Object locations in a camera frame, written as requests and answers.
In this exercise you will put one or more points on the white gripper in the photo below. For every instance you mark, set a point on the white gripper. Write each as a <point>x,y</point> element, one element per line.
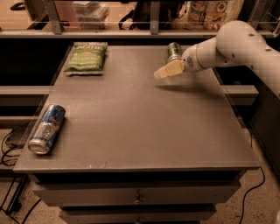
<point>189,59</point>

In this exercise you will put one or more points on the green soda can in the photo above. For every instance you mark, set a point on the green soda can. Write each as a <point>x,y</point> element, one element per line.
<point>174,51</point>

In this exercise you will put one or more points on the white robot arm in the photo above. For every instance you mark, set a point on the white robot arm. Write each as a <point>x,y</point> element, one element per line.
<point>236,43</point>

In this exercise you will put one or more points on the blue silver redbull can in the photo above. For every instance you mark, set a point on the blue silver redbull can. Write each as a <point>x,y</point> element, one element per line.
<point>42,139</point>

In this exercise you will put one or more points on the black bag on shelf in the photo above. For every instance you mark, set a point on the black bag on shelf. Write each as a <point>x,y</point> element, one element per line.
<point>145,12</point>

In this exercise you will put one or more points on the colourful snack bag on shelf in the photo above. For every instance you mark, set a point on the colourful snack bag on shelf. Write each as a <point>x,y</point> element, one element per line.
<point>211,15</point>

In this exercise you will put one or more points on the green chip bag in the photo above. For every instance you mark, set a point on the green chip bag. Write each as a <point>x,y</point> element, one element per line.
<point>86,58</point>

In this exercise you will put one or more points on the grey drawer cabinet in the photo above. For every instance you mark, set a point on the grey drawer cabinet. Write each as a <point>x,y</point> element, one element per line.
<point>136,150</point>

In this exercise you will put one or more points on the clear plastic container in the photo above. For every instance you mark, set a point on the clear plastic container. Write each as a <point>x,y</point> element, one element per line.
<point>90,14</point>

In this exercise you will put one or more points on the metal shelf rail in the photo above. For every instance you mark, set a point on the metal shelf rail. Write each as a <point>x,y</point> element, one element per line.
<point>48,25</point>

